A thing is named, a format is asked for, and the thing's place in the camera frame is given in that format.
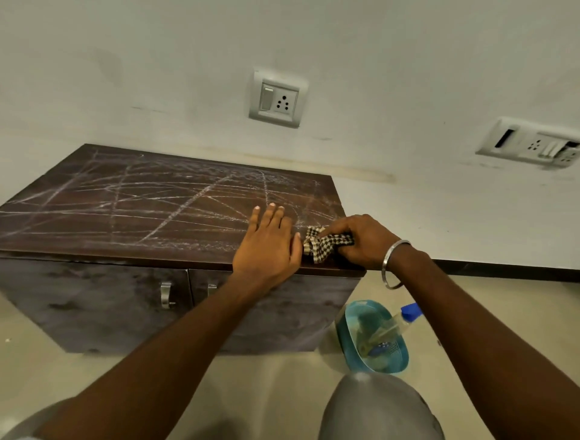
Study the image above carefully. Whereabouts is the person's right hand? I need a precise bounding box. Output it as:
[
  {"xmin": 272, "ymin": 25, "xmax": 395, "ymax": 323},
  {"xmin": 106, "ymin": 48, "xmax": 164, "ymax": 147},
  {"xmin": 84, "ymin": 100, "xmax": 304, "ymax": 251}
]
[{"xmin": 317, "ymin": 213, "xmax": 403, "ymax": 272}]

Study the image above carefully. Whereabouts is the person's left hand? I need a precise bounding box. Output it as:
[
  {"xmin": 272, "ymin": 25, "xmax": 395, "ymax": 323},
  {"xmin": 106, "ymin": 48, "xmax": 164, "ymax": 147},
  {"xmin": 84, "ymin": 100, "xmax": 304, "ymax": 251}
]
[{"xmin": 231, "ymin": 202, "xmax": 304, "ymax": 290}]

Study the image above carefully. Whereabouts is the checkered cloth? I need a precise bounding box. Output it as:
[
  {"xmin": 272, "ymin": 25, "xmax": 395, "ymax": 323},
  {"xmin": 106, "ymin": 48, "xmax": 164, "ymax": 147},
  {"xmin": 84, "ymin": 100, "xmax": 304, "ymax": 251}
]
[{"xmin": 302, "ymin": 226, "xmax": 356, "ymax": 265}]

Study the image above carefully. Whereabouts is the blue-capped spray bottle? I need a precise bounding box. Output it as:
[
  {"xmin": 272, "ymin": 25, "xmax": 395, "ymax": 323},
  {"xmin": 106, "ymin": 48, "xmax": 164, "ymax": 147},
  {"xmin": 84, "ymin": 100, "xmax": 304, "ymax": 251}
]
[{"xmin": 356, "ymin": 302, "xmax": 424, "ymax": 360}]

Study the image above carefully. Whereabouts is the dark wooden cabinet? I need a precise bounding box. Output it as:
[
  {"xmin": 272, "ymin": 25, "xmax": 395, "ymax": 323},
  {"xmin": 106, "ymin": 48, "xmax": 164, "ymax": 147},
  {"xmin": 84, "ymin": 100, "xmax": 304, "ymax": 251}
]
[{"xmin": 0, "ymin": 143, "xmax": 367, "ymax": 356}]

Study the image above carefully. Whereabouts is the person's left forearm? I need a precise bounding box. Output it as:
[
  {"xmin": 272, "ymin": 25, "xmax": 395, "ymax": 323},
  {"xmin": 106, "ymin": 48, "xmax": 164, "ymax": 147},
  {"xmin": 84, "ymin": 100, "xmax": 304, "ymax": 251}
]
[{"xmin": 34, "ymin": 271, "xmax": 278, "ymax": 440}]

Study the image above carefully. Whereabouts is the person's right forearm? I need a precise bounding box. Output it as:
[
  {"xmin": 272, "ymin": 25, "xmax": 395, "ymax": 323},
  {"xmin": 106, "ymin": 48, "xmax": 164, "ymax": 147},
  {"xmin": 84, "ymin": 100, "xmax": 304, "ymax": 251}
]
[{"xmin": 388, "ymin": 247, "xmax": 580, "ymax": 440}]

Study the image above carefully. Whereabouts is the person's right leg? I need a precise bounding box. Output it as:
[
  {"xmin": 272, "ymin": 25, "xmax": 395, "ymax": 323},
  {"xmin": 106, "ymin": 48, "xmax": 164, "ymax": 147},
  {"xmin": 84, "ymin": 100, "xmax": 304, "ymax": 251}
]
[{"xmin": 318, "ymin": 371, "xmax": 446, "ymax": 440}]

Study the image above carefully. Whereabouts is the person's leg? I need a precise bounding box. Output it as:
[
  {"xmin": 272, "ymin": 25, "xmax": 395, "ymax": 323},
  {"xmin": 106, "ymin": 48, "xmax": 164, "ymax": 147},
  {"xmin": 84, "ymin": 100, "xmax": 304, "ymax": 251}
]
[
  {"xmin": 0, "ymin": 395, "xmax": 79, "ymax": 440},
  {"xmin": 318, "ymin": 371, "xmax": 446, "ymax": 440}
]

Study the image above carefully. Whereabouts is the person's left leg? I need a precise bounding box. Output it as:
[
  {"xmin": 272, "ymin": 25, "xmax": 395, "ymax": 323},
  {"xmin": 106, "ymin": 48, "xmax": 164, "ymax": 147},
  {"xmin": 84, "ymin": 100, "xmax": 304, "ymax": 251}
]
[{"xmin": 0, "ymin": 395, "xmax": 79, "ymax": 440}]

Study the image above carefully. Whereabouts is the silver bangle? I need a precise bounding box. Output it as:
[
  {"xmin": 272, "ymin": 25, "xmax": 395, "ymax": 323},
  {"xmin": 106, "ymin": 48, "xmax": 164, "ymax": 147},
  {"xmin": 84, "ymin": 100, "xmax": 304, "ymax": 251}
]
[{"xmin": 381, "ymin": 239, "xmax": 413, "ymax": 291}]

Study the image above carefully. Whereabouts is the teal plastic basket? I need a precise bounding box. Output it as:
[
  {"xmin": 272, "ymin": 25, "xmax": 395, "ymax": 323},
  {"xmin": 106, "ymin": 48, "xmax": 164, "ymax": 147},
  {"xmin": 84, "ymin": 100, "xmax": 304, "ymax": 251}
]
[{"xmin": 335, "ymin": 299, "xmax": 410, "ymax": 376}]

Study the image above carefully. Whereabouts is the black skirting board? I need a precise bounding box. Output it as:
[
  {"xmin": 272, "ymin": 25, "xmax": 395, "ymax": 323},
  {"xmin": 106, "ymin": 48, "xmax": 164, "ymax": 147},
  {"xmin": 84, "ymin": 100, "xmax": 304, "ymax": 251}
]
[{"xmin": 431, "ymin": 259, "xmax": 580, "ymax": 283}]

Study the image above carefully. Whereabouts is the small white wall socket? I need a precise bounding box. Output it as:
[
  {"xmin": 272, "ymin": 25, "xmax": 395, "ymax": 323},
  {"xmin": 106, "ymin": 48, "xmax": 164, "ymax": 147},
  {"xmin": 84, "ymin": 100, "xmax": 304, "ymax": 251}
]
[{"xmin": 248, "ymin": 67, "xmax": 311, "ymax": 129}]

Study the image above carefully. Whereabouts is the wide white switch panel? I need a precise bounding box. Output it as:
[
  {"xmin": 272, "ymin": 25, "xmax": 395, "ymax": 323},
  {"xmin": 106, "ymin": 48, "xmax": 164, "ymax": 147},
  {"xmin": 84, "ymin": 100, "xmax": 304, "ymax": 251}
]
[{"xmin": 474, "ymin": 116, "xmax": 580, "ymax": 170}]

